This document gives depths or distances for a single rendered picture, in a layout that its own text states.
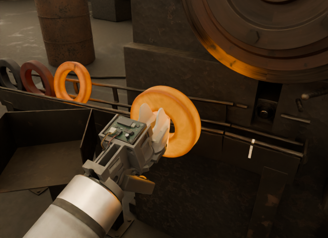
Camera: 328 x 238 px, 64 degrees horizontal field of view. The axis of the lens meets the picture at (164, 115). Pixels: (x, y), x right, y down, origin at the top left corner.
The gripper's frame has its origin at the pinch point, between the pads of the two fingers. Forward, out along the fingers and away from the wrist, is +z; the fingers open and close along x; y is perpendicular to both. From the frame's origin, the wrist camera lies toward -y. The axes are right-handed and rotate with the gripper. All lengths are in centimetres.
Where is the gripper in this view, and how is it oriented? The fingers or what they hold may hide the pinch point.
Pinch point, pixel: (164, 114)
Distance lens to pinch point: 54.3
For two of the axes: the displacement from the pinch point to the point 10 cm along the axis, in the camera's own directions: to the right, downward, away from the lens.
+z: 4.8, -6.6, 5.8
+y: -1.4, -7.0, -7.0
